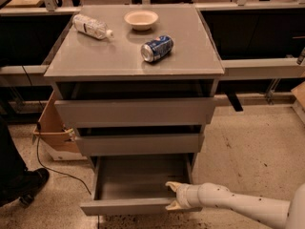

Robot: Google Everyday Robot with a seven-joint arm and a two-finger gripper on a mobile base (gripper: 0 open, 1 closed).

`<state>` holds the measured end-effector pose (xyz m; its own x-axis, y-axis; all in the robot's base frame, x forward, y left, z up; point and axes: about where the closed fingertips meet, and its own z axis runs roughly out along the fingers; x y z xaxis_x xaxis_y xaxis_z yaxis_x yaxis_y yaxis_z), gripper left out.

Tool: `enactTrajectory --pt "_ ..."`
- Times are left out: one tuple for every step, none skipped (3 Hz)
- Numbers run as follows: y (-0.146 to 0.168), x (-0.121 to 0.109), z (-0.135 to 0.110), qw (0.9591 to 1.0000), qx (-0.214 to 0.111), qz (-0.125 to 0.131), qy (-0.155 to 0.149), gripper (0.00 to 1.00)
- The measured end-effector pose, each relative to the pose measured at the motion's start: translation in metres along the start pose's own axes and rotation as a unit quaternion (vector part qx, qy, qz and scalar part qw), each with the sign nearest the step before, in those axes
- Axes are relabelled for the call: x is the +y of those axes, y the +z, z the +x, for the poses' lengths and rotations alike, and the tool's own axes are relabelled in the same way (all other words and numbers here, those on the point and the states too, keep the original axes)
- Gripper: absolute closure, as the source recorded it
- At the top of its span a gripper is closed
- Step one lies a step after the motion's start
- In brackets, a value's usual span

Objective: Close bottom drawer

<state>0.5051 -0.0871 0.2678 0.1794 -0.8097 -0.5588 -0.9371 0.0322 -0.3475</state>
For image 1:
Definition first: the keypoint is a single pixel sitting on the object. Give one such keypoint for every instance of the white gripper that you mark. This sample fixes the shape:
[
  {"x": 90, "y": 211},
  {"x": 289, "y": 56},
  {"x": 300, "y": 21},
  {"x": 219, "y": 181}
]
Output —
[{"x": 182, "y": 195}]

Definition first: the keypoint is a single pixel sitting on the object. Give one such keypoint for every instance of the grey bottom drawer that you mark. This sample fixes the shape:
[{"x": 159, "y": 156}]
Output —
[{"x": 136, "y": 185}]

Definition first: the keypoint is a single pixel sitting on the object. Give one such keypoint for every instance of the grey drawer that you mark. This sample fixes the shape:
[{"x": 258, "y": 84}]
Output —
[
  {"x": 135, "y": 112},
  {"x": 136, "y": 185},
  {"x": 121, "y": 145}
]

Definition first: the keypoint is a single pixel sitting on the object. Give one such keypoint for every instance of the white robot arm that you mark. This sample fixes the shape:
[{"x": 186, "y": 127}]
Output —
[{"x": 277, "y": 214}]

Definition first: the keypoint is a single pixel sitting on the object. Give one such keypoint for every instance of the grey top drawer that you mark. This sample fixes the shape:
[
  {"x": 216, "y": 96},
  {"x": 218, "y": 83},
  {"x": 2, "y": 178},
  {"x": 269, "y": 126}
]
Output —
[{"x": 135, "y": 112}]

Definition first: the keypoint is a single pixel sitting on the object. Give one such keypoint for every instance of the grey middle drawer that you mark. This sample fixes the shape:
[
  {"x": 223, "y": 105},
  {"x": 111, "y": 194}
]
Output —
[{"x": 121, "y": 145}]

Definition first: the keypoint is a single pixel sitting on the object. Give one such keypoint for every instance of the grey drawer cabinet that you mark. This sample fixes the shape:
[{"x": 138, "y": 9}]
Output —
[{"x": 87, "y": 57}]

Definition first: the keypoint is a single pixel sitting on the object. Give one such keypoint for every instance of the brown cardboard box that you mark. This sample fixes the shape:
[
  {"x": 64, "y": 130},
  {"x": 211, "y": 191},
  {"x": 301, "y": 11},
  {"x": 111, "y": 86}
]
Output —
[{"x": 58, "y": 138}]

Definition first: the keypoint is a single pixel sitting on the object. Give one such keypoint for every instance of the blue soda can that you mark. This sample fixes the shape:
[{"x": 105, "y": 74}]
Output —
[{"x": 156, "y": 49}]

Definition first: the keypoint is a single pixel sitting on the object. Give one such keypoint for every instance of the black shoe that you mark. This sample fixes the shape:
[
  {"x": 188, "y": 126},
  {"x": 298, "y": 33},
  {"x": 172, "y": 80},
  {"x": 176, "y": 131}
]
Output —
[{"x": 24, "y": 187}]

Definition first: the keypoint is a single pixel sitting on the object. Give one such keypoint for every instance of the dark trouser leg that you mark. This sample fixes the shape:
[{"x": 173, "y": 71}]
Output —
[{"x": 12, "y": 164}]

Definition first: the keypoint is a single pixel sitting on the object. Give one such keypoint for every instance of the white paper bowl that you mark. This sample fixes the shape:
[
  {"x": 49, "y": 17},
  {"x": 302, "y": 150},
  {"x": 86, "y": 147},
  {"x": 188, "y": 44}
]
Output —
[{"x": 141, "y": 20}]

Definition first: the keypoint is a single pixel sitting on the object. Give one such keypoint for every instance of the clear plastic water bottle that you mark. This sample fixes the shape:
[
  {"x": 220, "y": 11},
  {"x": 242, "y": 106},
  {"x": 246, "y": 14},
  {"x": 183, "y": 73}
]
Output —
[{"x": 92, "y": 27}]

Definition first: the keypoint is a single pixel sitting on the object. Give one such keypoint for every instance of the grey metal railing frame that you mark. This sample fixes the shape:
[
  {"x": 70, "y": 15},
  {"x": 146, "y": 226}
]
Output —
[{"x": 21, "y": 82}]

